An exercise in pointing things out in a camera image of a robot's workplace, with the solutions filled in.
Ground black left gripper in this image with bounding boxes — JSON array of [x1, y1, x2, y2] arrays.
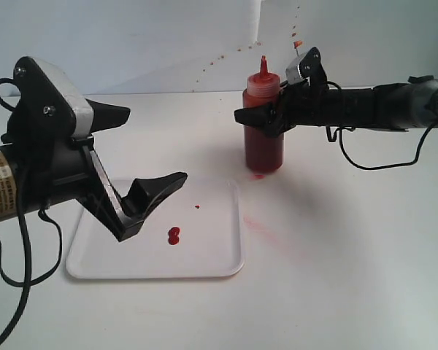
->
[[7, 99, 188, 241]]

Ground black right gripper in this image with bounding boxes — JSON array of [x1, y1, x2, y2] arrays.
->
[[234, 85, 336, 137]]

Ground red ketchup squeeze bottle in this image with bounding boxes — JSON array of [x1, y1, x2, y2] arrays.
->
[[242, 55, 283, 174]]

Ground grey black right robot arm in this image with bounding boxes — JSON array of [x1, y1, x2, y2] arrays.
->
[[234, 76, 438, 137]]

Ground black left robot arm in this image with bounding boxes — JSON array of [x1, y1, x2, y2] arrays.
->
[[0, 101, 188, 242]]

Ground red ketchup blob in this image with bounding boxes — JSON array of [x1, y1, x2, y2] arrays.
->
[[168, 227, 180, 246]]

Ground white rectangular tray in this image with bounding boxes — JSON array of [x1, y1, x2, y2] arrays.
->
[[66, 176, 245, 280]]

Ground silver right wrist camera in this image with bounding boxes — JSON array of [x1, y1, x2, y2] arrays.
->
[[285, 47, 321, 85]]

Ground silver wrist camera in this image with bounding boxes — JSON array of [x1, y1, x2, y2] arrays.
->
[[285, 47, 321, 85], [4, 56, 94, 148]]

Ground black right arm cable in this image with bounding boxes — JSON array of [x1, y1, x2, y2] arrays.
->
[[324, 79, 438, 170]]

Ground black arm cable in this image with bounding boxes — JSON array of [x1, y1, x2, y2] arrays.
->
[[324, 79, 438, 170], [0, 77, 64, 347]]

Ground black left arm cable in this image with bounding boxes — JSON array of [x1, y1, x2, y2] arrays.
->
[[0, 77, 64, 347]]

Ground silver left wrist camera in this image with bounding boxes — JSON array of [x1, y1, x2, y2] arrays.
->
[[4, 56, 94, 148]]

